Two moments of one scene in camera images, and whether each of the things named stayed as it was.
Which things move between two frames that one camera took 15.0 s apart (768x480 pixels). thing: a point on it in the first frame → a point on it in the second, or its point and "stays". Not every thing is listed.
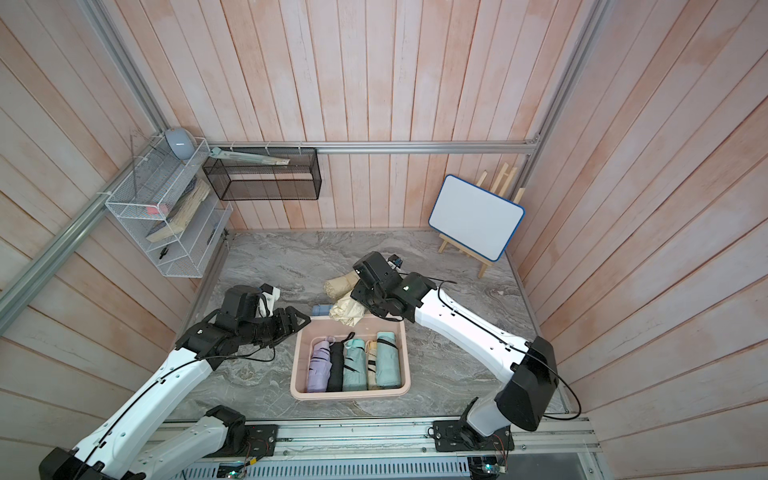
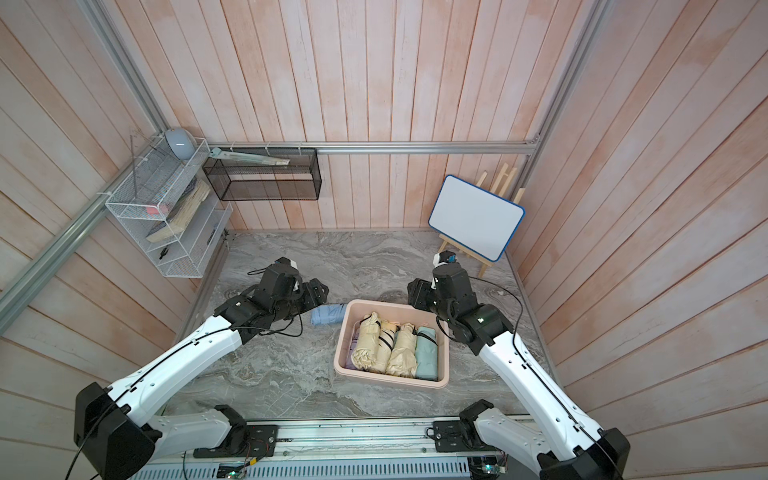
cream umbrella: [347, 309] → [403, 357]
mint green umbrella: [387, 361] → [427, 354]
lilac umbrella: [320, 366] → [354, 345]
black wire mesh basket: [239, 180] stays
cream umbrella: [341, 286] → [366, 355]
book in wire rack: [183, 212] stays
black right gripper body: [377, 304] → [430, 300]
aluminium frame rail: [533, 146] stays
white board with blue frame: [478, 219] stays
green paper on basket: [218, 152] stays
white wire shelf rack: [177, 205] stays
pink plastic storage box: [321, 327] → [391, 341]
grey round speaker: [182, 142] stays
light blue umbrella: [321, 309] stays
